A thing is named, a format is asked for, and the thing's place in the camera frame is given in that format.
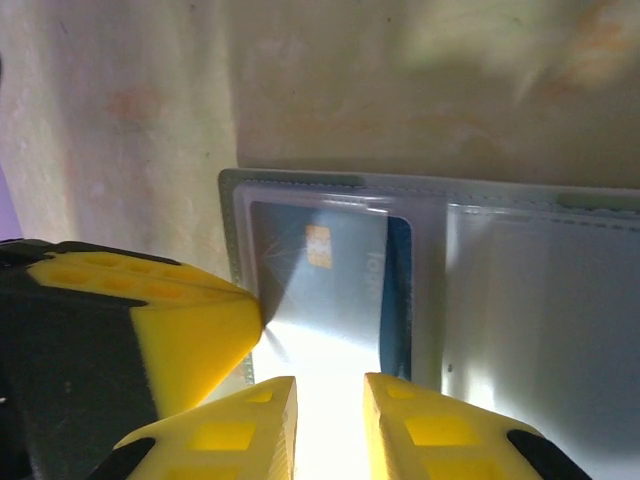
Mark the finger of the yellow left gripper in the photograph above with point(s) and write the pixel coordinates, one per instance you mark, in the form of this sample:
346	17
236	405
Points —
200	345
150	267

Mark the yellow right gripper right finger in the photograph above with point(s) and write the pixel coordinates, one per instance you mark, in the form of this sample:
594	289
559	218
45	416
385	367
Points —
440	435

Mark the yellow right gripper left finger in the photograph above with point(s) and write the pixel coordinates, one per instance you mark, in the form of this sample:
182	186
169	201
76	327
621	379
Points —
225	440

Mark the blue credit card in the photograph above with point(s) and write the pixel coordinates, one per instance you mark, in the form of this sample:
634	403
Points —
345	280

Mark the grey-green card holder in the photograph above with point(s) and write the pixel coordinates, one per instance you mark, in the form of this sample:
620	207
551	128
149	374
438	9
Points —
525	300

